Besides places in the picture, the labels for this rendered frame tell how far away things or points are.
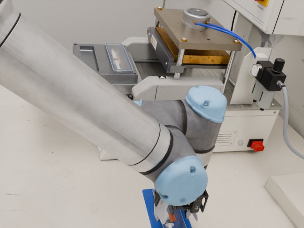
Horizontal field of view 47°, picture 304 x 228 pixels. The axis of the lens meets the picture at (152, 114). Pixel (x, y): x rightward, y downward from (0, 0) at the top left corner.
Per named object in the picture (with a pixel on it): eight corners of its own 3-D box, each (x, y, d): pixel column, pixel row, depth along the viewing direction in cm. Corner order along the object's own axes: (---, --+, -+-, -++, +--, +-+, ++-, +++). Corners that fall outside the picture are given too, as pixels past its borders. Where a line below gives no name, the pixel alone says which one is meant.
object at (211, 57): (202, 40, 117) (209, 12, 112) (229, 71, 100) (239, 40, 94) (153, 38, 112) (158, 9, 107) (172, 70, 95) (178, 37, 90)
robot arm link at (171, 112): (131, 125, 53) (197, 122, 56) (118, 92, 63) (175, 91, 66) (127, 166, 57) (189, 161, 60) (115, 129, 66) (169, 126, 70)
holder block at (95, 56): (125, 52, 112) (125, 45, 111) (137, 83, 97) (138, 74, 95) (72, 50, 108) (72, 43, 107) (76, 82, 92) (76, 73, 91)
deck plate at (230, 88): (234, 59, 133) (234, 56, 132) (282, 109, 105) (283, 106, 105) (114, 55, 120) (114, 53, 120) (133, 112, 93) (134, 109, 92)
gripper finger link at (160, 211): (150, 236, 78) (168, 209, 74) (145, 215, 83) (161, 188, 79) (162, 237, 80) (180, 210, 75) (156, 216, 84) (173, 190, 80)
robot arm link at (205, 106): (178, 82, 64) (219, 82, 67) (168, 129, 70) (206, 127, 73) (192, 106, 58) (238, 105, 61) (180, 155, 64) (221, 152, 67)
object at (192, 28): (217, 37, 121) (226, 0, 114) (260, 81, 97) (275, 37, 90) (150, 35, 115) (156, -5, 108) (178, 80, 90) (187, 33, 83)
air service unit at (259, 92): (251, 91, 101) (268, 43, 93) (277, 120, 90) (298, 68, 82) (235, 91, 100) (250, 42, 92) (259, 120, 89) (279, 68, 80)
